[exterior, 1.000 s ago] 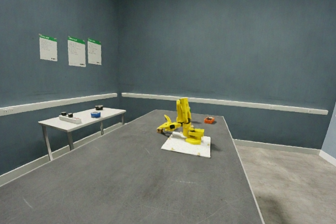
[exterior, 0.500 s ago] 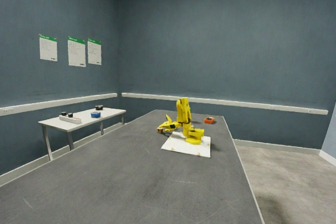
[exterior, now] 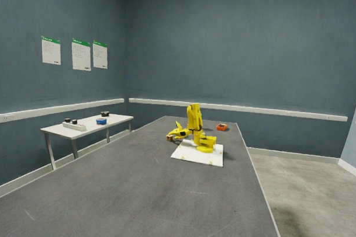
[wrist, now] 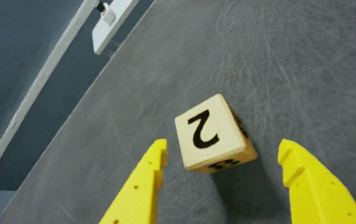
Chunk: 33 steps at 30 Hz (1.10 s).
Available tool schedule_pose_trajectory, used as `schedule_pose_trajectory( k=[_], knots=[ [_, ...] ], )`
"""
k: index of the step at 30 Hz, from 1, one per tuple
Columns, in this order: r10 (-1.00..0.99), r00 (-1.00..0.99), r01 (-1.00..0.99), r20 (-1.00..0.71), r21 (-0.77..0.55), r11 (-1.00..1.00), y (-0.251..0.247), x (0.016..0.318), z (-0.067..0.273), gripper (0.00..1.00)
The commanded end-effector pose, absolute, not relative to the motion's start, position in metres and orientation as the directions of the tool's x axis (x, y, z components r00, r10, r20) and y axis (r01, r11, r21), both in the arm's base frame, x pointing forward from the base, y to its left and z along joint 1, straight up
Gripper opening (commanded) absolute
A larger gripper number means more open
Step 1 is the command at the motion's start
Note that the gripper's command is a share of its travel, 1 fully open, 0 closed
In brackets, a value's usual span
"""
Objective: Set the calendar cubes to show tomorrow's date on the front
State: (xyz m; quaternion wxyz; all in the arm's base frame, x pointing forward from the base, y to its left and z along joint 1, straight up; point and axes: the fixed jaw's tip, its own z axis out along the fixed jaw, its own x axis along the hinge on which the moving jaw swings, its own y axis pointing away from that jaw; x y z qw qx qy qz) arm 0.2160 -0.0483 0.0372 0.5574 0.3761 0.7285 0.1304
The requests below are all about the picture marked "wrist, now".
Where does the cream number cube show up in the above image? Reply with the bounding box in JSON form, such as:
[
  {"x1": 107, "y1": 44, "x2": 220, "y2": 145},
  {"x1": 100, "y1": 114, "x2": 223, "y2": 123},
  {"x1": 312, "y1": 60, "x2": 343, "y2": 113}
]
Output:
[{"x1": 175, "y1": 94, "x2": 258, "y2": 173}]

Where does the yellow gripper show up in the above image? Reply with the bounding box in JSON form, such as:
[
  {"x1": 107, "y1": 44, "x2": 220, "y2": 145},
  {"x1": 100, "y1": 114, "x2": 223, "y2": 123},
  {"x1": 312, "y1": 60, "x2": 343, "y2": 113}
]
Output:
[{"x1": 99, "y1": 139, "x2": 356, "y2": 224}]

